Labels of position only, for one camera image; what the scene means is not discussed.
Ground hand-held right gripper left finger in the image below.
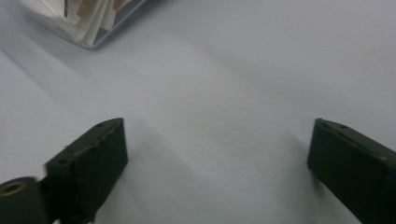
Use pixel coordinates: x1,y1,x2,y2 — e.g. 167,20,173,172
45,117,129,224

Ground clear plastic container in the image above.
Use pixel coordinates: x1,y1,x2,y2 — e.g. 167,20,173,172
17,0,149,50

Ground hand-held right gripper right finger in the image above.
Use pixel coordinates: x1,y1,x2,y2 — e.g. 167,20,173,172
306,118,396,224

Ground white folded paper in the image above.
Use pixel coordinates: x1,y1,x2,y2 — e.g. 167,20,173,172
18,0,134,47

